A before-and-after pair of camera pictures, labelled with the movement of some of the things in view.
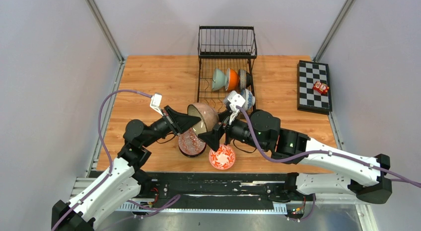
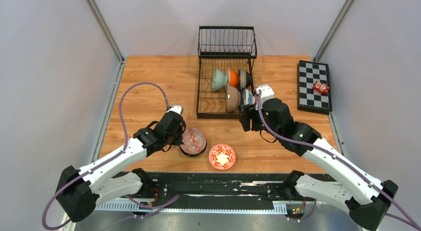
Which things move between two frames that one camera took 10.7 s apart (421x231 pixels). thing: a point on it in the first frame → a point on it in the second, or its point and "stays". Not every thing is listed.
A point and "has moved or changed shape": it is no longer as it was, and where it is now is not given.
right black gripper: (213, 137) → (249, 112)
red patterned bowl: (190, 144) stays
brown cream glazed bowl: (207, 115) has moved or changed shape
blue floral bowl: (249, 98) stays
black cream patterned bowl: (245, 79) stays
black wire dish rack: (226, 53) stays
